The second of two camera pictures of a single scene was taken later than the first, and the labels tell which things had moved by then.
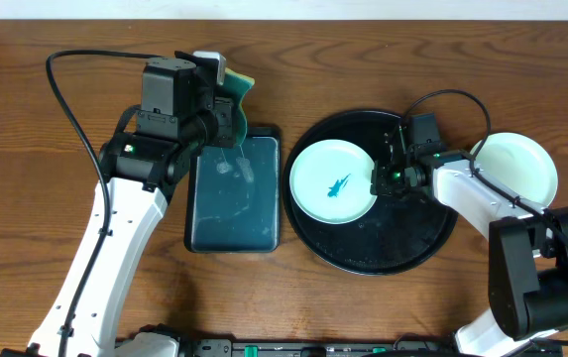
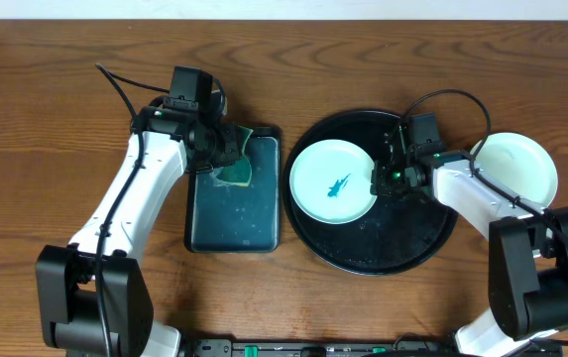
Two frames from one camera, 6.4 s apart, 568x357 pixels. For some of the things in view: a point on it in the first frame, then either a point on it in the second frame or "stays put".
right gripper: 380,184 stays put
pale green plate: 329,181 stays put
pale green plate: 518,164 stays put
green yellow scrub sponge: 237,84 to 239,172
